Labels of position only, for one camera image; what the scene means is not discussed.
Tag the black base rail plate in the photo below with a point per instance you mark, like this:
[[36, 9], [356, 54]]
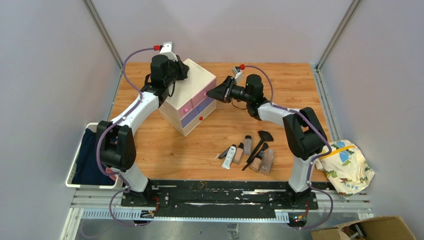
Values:
[[219, 200]]

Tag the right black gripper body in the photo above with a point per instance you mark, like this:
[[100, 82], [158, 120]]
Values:
[[238, 92]]

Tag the white mini drawer cabinet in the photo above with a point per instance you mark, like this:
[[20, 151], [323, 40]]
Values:
[[178, 110]]

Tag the white cosmetic tube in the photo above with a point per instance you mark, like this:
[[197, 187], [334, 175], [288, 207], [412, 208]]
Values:
[[229, 156]]

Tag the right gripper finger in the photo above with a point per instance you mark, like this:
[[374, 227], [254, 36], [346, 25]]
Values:
[[217, 94], [221, 88]]

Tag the small clear bottle black cap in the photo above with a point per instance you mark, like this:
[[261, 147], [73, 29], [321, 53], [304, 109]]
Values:
[[247, 145]]

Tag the cardboard box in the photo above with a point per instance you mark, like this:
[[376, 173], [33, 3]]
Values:
[[375, 228]]

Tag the pink drawer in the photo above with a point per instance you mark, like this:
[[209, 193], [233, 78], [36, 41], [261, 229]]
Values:
[[202, 94]]

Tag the black mascara tube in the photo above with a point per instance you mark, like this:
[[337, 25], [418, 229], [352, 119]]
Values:
[[223, 154]]

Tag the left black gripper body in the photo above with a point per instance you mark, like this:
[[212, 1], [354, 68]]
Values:
[[175, 73]]

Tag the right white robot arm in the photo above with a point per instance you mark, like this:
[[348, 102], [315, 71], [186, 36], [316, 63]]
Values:
[[304, 133]]

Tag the white perforated basket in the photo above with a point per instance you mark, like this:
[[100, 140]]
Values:
[[118, 182]]

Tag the round beige foundation bottle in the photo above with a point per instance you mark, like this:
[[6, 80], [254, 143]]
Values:
[[257, 161]]

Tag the clear square bottle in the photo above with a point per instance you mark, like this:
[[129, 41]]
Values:
[[267, 162]]

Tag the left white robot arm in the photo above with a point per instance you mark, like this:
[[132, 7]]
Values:
[[115, 139]]

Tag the dark blue cloth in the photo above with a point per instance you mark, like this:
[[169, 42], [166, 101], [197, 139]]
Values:
[[87, 171]]

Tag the printed cream cloth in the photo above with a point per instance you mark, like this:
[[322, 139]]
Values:
[[346, 168]]

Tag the thin black makeup brush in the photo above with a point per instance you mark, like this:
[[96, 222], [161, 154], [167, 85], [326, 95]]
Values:
[[258, 152]]

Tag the square beige foundation bottle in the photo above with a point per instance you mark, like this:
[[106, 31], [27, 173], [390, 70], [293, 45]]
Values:
[[238, 154]]

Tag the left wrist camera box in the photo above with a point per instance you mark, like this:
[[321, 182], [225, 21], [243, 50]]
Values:
[[167, 49]]

